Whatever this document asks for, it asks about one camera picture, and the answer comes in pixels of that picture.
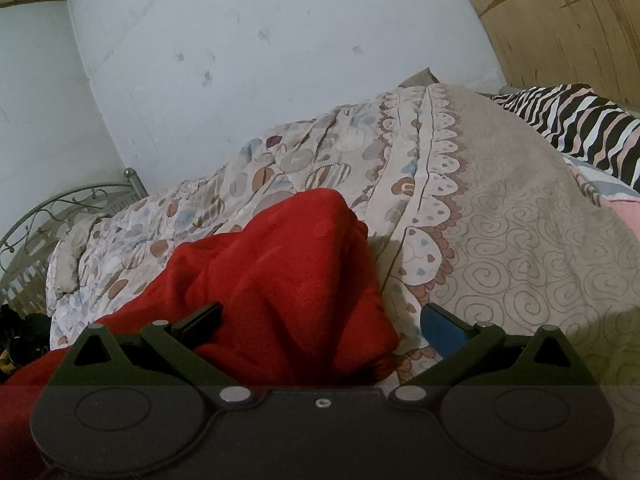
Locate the red small garment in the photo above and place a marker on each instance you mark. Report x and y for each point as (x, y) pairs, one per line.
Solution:
(280, 280)

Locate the metal scrollwork bed frame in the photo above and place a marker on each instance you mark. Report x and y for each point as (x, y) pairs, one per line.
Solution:
(45, 220)

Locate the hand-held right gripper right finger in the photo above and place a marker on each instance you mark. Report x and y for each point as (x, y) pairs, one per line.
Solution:
(442, 329)

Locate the pink and grey cloth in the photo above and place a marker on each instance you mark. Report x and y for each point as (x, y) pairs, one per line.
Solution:
(610, 195)

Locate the brown wooden board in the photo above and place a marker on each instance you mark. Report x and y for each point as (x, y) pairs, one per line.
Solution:
(565, 15)

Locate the pebble print quilt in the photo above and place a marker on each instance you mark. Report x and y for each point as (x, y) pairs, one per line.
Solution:
(500, 220)

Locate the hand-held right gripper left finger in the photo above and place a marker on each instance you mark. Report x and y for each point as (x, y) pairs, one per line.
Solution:
(202, 321)

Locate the dark cloth pile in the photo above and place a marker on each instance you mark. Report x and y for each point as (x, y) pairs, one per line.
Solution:
(22, 340)

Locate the zebra striped pillow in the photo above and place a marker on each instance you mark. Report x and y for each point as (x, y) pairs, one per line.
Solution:
(580, 120)

